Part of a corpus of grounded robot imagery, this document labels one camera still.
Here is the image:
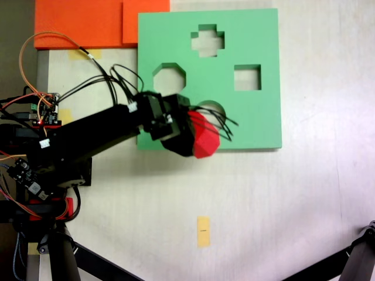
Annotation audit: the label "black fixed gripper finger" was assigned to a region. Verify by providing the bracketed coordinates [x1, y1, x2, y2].
[180, 101, 201, 118]

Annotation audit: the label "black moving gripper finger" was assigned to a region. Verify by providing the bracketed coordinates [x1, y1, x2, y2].
[159, 134, 196, 158]

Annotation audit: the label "red octagonal pillar block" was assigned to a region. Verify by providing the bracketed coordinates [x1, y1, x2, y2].
[187, 110, 221, 160]

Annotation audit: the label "orange foam block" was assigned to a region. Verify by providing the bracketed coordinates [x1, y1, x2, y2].
[33, 0, 171, 50]

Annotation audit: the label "green shape sorting board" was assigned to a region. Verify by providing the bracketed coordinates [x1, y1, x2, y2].
[136, 8, 284, 152]

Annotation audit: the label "yellow masking tape strip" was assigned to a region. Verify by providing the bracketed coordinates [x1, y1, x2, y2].
[196, 215, 212, 248]
[68, 49, 103, 60]
[59, 108, 74, 125]

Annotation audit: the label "red base clamp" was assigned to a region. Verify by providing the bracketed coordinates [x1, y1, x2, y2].
[28, 197, 74, 220]

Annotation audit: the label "black controller circuit board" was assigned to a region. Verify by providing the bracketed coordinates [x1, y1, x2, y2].
[30, 92, 63, 128]

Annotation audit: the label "thin black tripod strut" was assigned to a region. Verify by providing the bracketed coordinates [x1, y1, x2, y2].
[280, 248, 354, 281]
[71, 241, 146, 281]

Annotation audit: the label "black power converter board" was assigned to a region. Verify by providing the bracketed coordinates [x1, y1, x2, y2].
[6, 157, 50, 203]

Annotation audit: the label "black tripod leg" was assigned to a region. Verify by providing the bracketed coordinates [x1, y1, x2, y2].
[26, 227, 82, 281]
[340, 220, 375, 281]

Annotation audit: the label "thin black gripper wires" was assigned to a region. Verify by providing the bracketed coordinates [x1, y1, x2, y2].
[187, 105, 240, 142]

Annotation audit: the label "thin black servo wires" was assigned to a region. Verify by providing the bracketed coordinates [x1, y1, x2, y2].
[57, 64, 145, 104]

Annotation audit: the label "long orange wire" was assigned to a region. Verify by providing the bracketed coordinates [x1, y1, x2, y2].
[18, 31, 89, 99]

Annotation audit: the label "braided blue white cable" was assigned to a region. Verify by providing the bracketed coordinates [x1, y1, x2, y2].
[12, 230, 29, 280]

